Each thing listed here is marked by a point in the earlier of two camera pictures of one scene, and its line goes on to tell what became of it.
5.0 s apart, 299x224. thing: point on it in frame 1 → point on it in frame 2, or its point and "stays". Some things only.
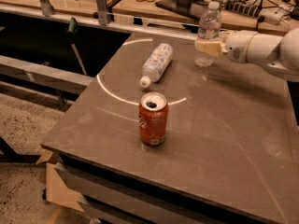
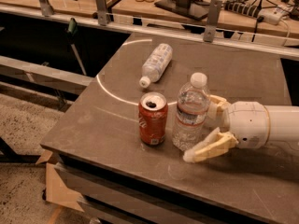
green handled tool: [71, 34] stays
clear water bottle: [208, 30] → [191, 115]
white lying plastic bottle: [156, 63] stays
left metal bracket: [46, 5] stays
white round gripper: [239, 49] → [249, 124]
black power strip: [243, 7] stays
